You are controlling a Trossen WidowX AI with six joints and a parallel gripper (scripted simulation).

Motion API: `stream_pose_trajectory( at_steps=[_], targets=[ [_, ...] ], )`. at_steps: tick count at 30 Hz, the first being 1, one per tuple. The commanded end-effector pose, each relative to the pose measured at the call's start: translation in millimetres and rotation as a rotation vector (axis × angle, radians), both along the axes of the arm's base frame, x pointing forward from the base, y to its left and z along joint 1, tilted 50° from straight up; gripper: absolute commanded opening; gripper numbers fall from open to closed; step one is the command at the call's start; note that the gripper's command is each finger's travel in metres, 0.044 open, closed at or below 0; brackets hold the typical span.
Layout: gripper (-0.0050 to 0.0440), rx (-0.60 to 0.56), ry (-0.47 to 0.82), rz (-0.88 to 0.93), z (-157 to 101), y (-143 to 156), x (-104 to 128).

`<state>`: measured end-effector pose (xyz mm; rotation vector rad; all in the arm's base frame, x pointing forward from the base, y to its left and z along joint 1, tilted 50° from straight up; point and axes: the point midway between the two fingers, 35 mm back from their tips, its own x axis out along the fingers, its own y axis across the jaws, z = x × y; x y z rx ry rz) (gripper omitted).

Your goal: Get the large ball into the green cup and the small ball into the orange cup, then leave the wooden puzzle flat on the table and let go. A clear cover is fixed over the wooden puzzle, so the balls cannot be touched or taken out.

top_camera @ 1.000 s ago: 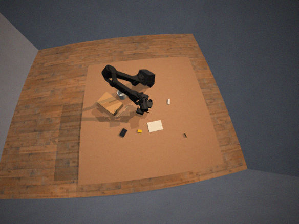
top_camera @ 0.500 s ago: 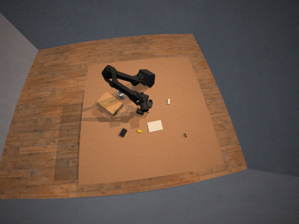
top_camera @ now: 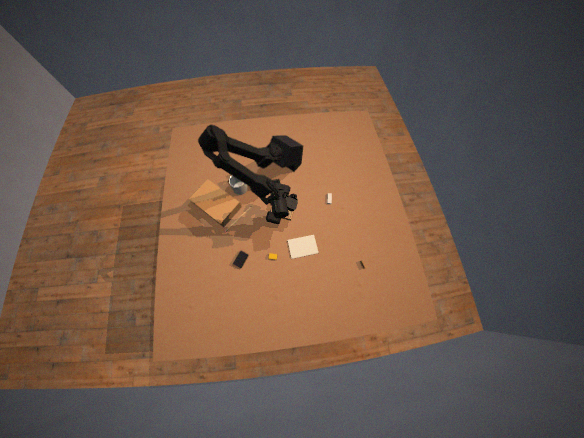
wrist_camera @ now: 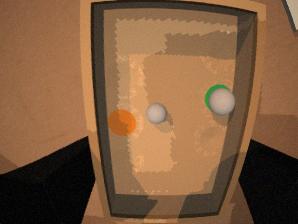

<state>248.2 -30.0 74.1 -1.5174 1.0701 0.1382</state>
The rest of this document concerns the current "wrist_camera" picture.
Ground wooden ball-in-hole puzzle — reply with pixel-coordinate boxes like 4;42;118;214
80;0;266;223

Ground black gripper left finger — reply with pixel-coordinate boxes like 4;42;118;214
0;136;96;224

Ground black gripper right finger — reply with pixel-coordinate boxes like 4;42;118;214
238;139;298;224

